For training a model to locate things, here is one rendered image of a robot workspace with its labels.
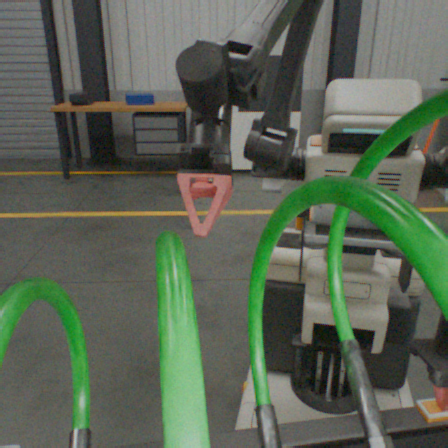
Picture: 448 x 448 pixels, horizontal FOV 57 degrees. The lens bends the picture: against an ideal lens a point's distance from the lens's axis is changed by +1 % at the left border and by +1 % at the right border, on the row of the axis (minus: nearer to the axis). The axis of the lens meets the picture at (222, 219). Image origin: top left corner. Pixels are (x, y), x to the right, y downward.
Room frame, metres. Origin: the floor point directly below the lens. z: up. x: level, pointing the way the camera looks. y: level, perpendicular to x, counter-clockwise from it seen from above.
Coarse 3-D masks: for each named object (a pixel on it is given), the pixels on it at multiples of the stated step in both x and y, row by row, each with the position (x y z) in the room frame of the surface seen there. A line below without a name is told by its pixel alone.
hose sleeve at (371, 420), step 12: (348, 348) 0.31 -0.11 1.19; (360, 348) 0.31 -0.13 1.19; (348, 360) 0.30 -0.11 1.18; (360, 360) 0.30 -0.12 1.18; (348, 372) 0.29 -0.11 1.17; (360, 372) 0.29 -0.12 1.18; (360, 384) 0.28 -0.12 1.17; (360, 396) 0.27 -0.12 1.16; (372, 396) 0.27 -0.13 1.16; (360, 408) 0.27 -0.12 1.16; (372, 408) 0.27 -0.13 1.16; (360, 420) 0.26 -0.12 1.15; (372, 420) 0.26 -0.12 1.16; (372, 432) 0.25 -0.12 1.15; (384, 432) 0.25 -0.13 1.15
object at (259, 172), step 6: (252, 168) 1.06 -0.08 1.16; (258, 168) 1.06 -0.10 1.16; (264, 168) 1.03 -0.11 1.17; (288, 168) 1.04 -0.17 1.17; (252, 174) 1.06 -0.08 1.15; (258, 174) 1.05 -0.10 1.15; (264, 174) 1.05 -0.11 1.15; (270, 174) 1.04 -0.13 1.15; (276, 174) 1.03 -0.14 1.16; (282, 174) 1.04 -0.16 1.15; (288, 174) 1.04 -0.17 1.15
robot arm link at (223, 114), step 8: (224, 104) 0.57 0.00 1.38; (232, 104) 0.59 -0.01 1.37; (192, 112) 0.57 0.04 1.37; (216, 112) 0.55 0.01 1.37; (224, 112) 0.56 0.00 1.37; (232, 112) 0.58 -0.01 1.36; (192, 120) 0.56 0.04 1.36; (200, 120) 0.56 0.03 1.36; (216, 120) 0.55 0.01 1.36; (224, 120) 0.55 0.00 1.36
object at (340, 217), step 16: (416, 112) 0.26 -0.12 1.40; (432, 112) 0.25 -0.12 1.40; (400, 128) 0.28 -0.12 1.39; (416, 128) 0.27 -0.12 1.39; (384, 144) 0.29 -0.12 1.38; (368, 160) 0.31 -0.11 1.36; (352, 176) 0.33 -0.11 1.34; (368, 176) 0.33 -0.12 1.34; (336, 208) 0.35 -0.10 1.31; (336, 224) 0.36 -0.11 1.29; (336, 240) 0.36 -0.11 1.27; (336, 256) 0.36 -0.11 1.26; (336, 272) 0.35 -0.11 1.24; (336, 288) 0.35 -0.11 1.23; (336, 304) 0.34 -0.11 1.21; (336, 320) 0.33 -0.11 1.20; (352, 336) 0.32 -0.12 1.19
